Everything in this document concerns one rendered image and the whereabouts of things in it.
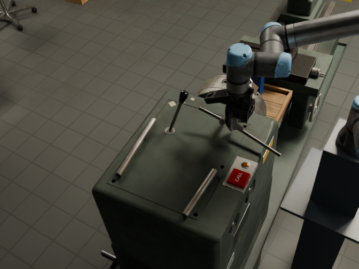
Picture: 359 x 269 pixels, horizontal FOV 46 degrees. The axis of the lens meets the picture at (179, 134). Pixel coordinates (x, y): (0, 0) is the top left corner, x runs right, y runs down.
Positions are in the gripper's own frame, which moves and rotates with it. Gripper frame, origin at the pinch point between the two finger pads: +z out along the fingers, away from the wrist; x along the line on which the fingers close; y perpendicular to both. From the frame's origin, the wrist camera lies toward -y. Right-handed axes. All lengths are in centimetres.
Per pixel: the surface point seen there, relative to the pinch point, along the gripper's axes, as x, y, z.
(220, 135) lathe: -2.8, -2.9, 2.7
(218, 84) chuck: 24.6, -15.9, 4.9
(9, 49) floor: 120, -283, 127
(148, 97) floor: 114, -121, 128
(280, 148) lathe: 60, 6, 74
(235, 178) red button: -19.4, 9.6, 1.5
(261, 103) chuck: 28.8, 1.8, 12.9
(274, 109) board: 54, 1, 40
